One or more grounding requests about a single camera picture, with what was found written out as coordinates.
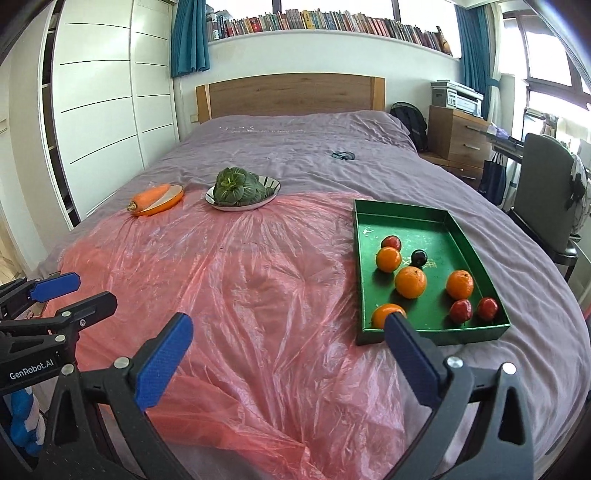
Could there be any cluttered desk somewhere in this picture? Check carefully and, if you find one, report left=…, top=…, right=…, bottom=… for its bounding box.
left=480, top=124, right=528, bottom=155

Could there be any black backpack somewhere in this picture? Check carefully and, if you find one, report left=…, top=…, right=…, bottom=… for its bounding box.
left=390, top=102, right=430, bottom=154

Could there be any patterned round plate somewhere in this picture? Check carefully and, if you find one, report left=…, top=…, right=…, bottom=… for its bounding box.
left=205, top=175, right=281, bottom=212

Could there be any orange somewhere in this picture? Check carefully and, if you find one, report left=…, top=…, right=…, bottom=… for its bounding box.
left=372, top=303, right=408, bottom=329
left=375, top=246, right=402, bottom=273
left=394, top=266, right=428, bottom=299
left=445, top=270, right=475, bottom=300

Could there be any carrot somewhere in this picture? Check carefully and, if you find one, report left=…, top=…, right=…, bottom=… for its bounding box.
left=127, top=184, right=171, bottom=212

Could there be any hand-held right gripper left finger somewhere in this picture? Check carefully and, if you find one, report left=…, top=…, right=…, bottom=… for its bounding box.
left=39, top=312, right=195, bottom=480

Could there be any short teal curtain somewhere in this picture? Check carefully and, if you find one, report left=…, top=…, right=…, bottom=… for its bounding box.
left=171, top=0, right=211, bottom=78

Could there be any wooden drawer cabinet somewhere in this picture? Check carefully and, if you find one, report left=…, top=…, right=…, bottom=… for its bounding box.
left=427, top=105, right=493, bottom=186

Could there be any navy bag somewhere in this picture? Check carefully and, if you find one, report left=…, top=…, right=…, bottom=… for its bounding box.
left=477, top=154, right=509, bottom=207

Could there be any grey chair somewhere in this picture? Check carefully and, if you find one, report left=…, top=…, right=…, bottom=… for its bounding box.
left=507, top=133, right=591, bottom=278

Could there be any wooden headboard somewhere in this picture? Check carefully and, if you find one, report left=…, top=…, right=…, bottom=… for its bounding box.
left=196, top=73, right=386, bottom=125

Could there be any green bok choy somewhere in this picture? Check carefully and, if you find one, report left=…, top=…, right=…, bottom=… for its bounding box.
left=214, top=167, right=274, bottom=207

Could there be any green rectangular tray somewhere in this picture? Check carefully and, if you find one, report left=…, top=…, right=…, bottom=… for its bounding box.
left=353, top=198, right=511, bottom=346

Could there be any window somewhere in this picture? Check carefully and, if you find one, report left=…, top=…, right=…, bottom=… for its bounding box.
left=501, top=11, right=591, bottom=139

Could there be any long teal curtain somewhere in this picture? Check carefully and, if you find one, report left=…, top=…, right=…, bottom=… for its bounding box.
left=455, top=4, right=502, bottom=126

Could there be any grey white garment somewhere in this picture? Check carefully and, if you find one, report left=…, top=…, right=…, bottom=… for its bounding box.
left=564, top=150, right=591, bottom=234

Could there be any orange oval plate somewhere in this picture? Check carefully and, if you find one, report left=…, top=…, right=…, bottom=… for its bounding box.
left=133, top=184, right=185, bottom=217

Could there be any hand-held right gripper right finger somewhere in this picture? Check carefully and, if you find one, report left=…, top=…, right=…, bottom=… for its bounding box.
left=384, top=312, right=536, bottom=480

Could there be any pink plastic sheet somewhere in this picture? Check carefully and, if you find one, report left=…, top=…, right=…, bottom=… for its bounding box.
left=44, top=191, right=419, bottom=480

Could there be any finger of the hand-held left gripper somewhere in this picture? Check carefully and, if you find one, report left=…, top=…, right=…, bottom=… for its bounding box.
left=0, top=272, right=82, bottom=320
left=0, top=291, right=119, bottom=354

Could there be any white printer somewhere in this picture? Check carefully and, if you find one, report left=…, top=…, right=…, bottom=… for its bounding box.
left=431, top=79, right=485, bottom=117

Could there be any row of books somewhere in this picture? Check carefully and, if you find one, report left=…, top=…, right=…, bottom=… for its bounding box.
left=205, top=8, right=454, bottom=55

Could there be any white wardrobe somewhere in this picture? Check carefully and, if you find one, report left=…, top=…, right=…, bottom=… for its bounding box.
left=41, top=0, right=182, bottom=224

